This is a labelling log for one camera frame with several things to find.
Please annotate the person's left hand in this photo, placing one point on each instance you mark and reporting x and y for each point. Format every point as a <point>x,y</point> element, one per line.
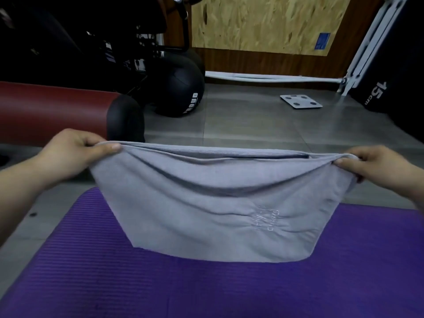
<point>69,155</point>

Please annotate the black bench frame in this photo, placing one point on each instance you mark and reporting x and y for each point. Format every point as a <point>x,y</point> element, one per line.
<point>82,36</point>

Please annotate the white vertical frame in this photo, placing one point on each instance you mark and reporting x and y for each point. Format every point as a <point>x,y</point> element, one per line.
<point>374,46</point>

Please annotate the purple yoga mat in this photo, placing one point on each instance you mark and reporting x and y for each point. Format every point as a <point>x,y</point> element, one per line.
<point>198,288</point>

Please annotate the white bathroom scale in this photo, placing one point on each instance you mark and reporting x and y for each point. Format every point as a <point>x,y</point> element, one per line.
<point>301,101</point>

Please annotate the person's right hand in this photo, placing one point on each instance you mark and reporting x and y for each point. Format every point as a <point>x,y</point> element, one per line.
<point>381,168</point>

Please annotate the beige wall board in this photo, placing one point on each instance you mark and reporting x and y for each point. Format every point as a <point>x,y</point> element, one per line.
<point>265,19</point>

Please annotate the blue label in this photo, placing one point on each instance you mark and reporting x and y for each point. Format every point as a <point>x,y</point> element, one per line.
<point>322,41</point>

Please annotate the black medicine ball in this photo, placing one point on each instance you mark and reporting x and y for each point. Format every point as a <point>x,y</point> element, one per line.
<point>197,59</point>
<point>182,89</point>

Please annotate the light grey tagged towel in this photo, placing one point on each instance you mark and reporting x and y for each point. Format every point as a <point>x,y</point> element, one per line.
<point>215,211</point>

